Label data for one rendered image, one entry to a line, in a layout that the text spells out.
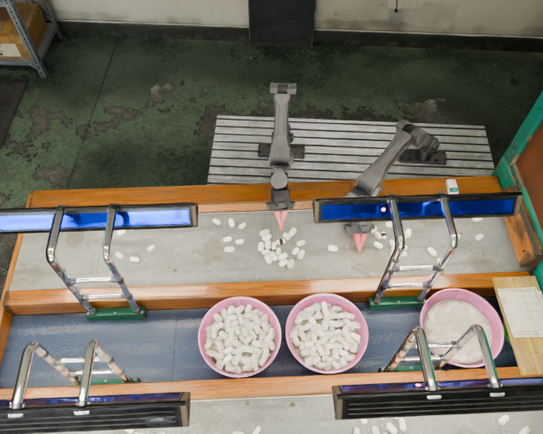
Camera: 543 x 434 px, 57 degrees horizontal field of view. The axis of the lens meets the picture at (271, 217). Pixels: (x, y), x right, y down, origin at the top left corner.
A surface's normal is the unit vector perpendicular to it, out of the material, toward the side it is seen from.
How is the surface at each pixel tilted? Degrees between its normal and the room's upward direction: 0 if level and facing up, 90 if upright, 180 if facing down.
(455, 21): 89
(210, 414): 0
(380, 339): 0
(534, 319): 0
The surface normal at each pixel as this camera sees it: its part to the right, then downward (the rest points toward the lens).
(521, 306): 0.00, -0.54
